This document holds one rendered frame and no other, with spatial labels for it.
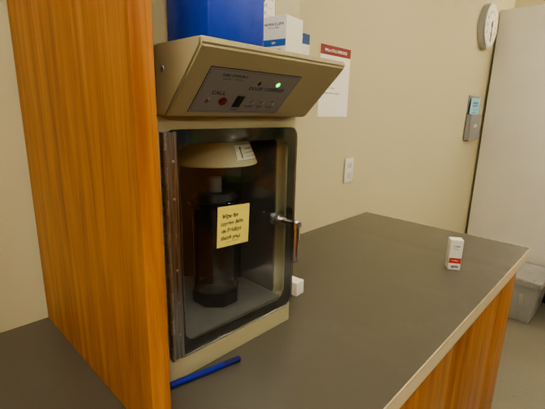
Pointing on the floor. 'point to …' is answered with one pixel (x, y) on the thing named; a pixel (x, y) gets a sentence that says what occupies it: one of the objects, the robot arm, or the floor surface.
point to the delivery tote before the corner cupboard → (527, 292)
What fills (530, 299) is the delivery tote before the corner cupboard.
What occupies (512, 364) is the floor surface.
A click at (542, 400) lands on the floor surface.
